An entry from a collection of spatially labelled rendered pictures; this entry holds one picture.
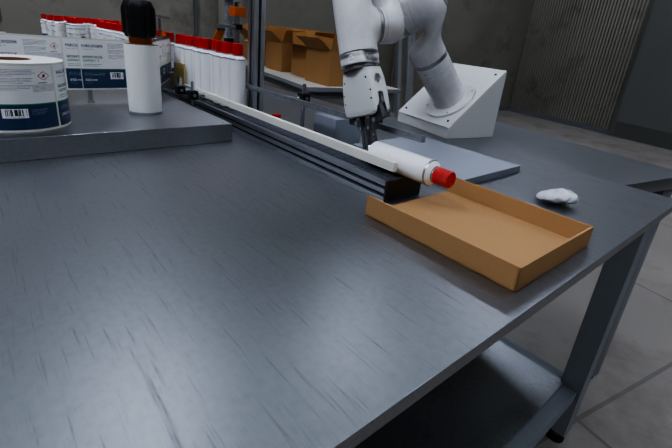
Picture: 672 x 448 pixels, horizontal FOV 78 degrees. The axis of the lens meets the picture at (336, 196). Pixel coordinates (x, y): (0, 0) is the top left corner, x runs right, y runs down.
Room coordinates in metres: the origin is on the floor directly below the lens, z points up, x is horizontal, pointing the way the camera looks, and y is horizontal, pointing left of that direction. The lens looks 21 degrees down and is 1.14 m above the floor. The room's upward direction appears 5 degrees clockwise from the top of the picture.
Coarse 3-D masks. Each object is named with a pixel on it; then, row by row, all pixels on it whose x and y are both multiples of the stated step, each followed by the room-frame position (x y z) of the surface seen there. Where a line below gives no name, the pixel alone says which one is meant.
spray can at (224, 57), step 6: (222, 42) 1.39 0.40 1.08; (228, 42) 1.39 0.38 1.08; (222, 48) 1.39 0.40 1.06; (228, 48) 1.39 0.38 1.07; (222, 54) 1.39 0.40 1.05; (228, 54) 1.39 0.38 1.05; (222, 60) 1.38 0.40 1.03; (228, 60) 1.38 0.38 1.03; (222, 66) 1.38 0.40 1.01; (228, 66) 1.38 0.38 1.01; (222, 72) 1.38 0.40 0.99; (228, 72) 1.38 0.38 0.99; (222, 78) 1.38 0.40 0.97; (228, 78) 1.38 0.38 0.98; (222, 84) 1.38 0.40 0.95; (228, 84) 1.38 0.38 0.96; (222, 90) 1.38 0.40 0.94; (228, 90) 1.38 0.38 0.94; (222, 96) 1.38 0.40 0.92; (228, 96) 1.38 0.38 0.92
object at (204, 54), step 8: (208, 40) 1.51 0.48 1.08; (208, 48) 1.50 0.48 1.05; (200, 56) 1.50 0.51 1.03; (208, 56) 1.50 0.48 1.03; (200, 64) 1.50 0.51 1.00; (208, 64) 1.50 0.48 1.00; (200, 72) 1.50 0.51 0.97; (208, 72) 1.50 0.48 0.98; (200, 80) 1.51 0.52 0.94; (208, 80) 1.50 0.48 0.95; (208, 88) 1.50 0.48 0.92
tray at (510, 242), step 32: (448, 192) 0.88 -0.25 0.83; (480, 192) 0.83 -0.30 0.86; (384, 224) 0.68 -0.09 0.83; (416, 224) 0.63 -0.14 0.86; (448, 224) 0.70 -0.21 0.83; (480, 224) 0.72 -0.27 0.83; (512, 224) 0.73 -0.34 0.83; (544, 224) 0.73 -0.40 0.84; (576, 224) 0.69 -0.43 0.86; (448, 256) 0.58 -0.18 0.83; (480, 256) 0.54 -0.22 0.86; (512, 256) 0.60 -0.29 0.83; (544, 256) 0.54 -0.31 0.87; (512, 288) 0.50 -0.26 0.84
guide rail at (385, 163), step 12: (204, 96) 1.45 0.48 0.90; (216, 96) 1.38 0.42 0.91; (240, 108) 1.26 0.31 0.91; (252, 108) 1.23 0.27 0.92; (264, 120) 1.16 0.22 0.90; (276, 120) 1.11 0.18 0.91; (300, 132) 1.03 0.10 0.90; (312, 132) 0.99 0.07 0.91; (324, 144) 0.96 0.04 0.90; (336, 144) 0.92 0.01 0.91; (348, 144) 0.91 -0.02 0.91; (360, 156) 0.86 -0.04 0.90; (372, 156) 0.84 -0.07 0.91; (384, 168) 0.81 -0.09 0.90; (396, 168) 0.80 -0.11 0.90
